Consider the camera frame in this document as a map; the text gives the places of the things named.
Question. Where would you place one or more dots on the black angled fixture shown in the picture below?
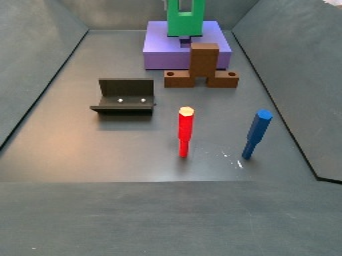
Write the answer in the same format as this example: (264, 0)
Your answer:
(125, 96)

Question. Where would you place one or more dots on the green U-shaped block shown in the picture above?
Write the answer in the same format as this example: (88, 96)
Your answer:
(184, 23)

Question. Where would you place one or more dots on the red peg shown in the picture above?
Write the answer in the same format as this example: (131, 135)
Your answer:
(184, 131)

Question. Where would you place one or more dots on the purple board with cross slot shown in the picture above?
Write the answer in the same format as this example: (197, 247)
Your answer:
(165, 54)

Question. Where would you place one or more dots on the blue peg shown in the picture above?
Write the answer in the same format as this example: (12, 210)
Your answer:
(257, 128)

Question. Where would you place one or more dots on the brown T-shaped block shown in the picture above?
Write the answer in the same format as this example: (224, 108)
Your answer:
(203, 60)

